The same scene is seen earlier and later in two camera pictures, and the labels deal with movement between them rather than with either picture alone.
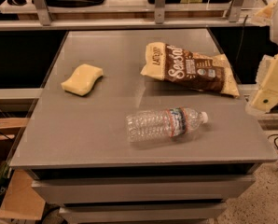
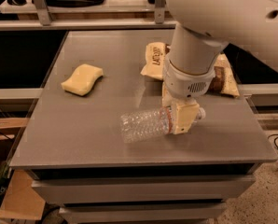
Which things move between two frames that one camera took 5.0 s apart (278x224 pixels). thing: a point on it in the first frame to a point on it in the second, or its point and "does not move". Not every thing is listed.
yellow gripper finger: (272, 77) to (184, 114)
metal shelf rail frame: (46, 21) does not move
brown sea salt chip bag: (194, 70) does not move
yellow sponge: (81, 79) does not move
